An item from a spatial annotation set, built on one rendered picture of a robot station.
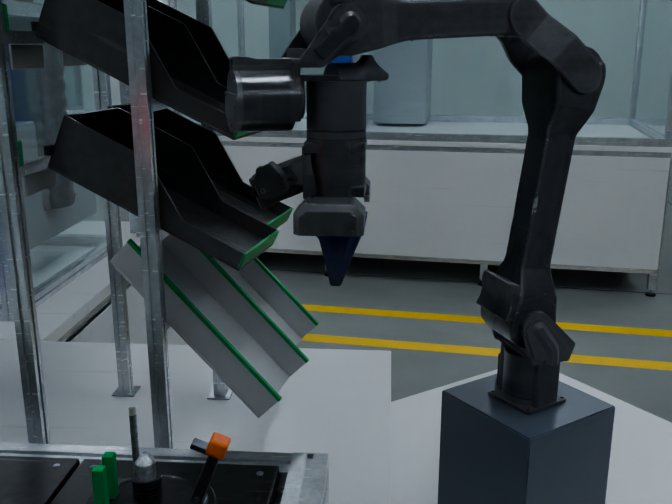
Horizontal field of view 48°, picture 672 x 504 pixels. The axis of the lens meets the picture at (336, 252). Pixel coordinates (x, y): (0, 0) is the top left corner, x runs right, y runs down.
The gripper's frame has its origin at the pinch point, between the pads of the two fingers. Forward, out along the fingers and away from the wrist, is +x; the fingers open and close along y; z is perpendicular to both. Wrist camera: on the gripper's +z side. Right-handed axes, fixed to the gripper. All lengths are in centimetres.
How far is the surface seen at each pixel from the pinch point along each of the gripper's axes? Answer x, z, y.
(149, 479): 23.0, 18.6, 5.8
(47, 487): 28.6, 32.8, -0.4
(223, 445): 18.7, 10.8, 5.9
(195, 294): 13.8, 21.8, -26.6
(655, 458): 39, -46, -32
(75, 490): 28.6, 29.4, -0.1
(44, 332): 39, 69, -74
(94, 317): 46, 68, -101
